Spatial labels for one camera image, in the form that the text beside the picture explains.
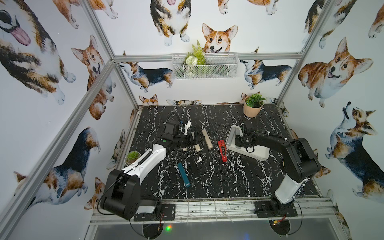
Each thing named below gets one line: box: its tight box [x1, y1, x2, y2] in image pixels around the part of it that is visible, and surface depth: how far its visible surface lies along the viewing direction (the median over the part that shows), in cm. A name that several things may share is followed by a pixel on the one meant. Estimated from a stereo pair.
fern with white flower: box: [185, 39, 207, 77], surface depth 85 cm
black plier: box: [189, 158, 200, 181], surface depth 90 cm
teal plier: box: [177, 162, 191, 188], surface depth 84 cm
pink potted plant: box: [243, 94, 266, 118], surface depth 108 cm
